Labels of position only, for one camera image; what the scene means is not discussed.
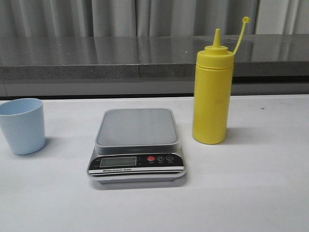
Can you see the yellow squeeze bottle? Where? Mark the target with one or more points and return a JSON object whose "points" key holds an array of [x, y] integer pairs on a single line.
{"points": [[212, 90]]}

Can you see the silver electronic kitchen scale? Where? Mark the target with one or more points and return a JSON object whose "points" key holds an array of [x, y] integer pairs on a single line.
{"points": [[137, 145]]}

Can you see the grey stone counter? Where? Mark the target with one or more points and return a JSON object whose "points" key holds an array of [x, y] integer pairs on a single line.
{"points": [[120, 67]]}

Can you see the light blue plastic cup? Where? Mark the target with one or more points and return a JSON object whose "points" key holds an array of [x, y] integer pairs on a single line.
{"points": [[22, 123]]}

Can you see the grey curtain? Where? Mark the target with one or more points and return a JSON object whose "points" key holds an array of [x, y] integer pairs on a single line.
{"points": [[150, 18]]}

